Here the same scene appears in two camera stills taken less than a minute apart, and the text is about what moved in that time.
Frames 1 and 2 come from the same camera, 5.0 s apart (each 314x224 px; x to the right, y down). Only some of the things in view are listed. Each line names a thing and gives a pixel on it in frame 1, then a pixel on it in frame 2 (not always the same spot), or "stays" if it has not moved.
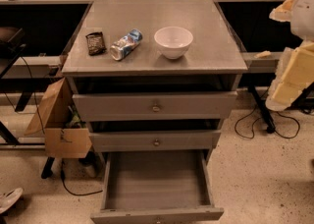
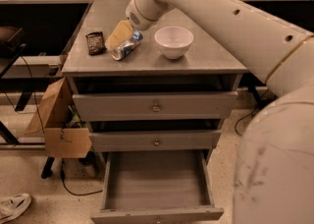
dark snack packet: [95, 43] stays
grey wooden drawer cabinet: [155, 77] stays
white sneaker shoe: [7, 198] -> [12, 206]
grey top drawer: [150, 107] stays
